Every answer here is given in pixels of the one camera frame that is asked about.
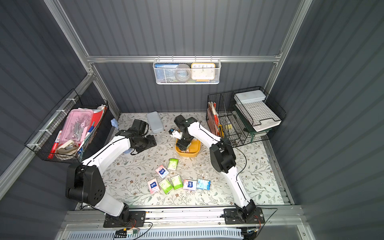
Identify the yellow storage box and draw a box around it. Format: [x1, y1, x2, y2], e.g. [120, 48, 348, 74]
[175, 139, 201, 158]

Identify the green tissue pack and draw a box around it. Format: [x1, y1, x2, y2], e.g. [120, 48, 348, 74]
[159, 179, 174, 195]
[171, 175, 184, 190]
[168, 159, 179, 171]

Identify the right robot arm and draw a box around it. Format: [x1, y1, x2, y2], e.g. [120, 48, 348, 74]
[169, 115, 257, 222]

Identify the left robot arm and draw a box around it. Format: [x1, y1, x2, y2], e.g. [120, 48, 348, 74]
[65, 130, 157, 222]

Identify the blue box in basket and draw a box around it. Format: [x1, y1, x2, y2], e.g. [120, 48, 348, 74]
[154, 63, 179, 84]

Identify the white plastic case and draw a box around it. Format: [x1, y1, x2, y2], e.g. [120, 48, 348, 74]
[147, 112, 165, 134]

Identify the blue brush holder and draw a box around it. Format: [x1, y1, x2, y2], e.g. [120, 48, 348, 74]
[111, 119, 119, 130]

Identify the pink tissue pack middle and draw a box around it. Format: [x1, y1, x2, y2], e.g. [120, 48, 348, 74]
[156, 165, 169, 179]

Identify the pink tissue pack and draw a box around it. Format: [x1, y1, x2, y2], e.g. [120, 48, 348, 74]
[183, 180, 197, 191]
[148, 179, 160, 195]
[156, 165, 169, 179]

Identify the pink tissue pack bottom left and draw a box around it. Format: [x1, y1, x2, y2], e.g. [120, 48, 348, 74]
[148, 179, 160, 195]

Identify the light blue tissue pack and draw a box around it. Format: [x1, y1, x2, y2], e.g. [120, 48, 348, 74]
[197, 179, 211, 191]

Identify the pink pencil case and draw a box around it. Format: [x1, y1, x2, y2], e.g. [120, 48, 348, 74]
[60, 109, 94, 144]

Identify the grey tape roll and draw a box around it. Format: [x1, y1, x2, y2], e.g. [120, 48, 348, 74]
[175, 64, 191, 83]

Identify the yellow alarm clock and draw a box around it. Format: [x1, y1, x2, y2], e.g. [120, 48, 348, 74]
[191, 63, 216, 82]

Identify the white paper stack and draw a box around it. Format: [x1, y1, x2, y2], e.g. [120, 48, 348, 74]
[234, 90, 282, 132]

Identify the red marker pen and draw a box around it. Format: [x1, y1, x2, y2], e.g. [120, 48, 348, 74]
[48, 130, 62, 160]

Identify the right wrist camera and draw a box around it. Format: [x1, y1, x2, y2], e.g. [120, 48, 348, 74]
[169, 129, 182, 140]

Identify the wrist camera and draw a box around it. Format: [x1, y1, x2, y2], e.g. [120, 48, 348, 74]
[131, 119, 149, 136]
[169, 129, 182, 140]

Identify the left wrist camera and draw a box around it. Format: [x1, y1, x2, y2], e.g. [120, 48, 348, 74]
[131, 119, 149, 136]

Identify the black wire desk organizer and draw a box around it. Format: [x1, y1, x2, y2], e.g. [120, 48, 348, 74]
[206, 86, 287, 147]

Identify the white wire wall basket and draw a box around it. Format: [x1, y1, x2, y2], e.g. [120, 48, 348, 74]
[153, 58, 222, 85]

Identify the black wire side basket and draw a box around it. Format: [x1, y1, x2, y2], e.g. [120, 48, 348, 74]
[25, 90, 109, 164]

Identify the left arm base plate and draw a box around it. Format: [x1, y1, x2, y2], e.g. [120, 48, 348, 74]
[103, 211, 146, 228]

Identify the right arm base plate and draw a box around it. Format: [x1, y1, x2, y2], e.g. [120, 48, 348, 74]
[221, 207, 265, 225]

